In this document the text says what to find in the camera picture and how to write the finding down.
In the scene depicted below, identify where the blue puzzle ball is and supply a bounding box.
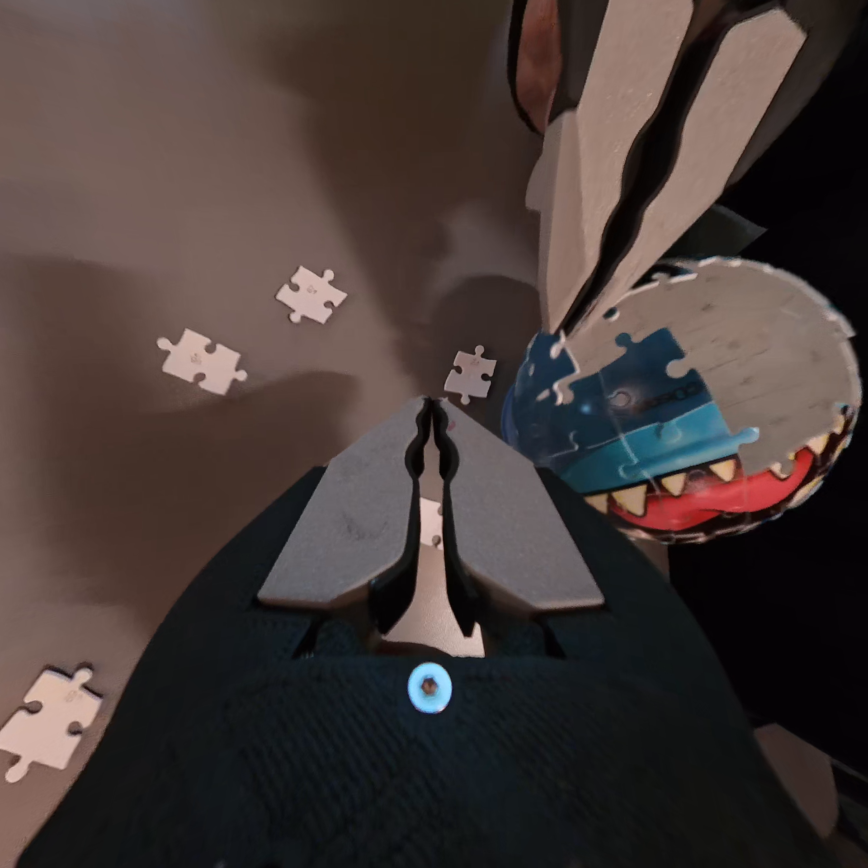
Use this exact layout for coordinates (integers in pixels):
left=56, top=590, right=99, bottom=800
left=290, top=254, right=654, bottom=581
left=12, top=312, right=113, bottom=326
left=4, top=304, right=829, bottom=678
left=500, top=256, right=863, bottom=547

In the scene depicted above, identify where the person's right hand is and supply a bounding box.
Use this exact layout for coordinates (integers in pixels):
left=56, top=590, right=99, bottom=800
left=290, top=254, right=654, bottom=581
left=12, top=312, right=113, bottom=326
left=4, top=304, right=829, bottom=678
left=517, top=0, right=565, bottom=131

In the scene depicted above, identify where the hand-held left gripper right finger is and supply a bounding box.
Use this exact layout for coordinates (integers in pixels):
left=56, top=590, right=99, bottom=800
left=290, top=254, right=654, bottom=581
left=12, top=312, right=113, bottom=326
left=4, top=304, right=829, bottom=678
left=433, top=396, right=604, bottom=640

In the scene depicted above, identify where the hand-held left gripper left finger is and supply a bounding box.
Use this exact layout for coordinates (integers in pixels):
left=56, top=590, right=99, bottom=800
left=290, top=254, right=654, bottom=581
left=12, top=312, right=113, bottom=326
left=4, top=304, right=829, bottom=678
left=256, top=395, right=435, bottom=638

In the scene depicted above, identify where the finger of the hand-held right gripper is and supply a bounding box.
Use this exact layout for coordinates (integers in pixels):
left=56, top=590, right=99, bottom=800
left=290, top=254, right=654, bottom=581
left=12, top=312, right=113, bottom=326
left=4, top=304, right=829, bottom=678
left=525, top=0, right=699, bottom=335
left=570, top=5, right=809, bottom=335

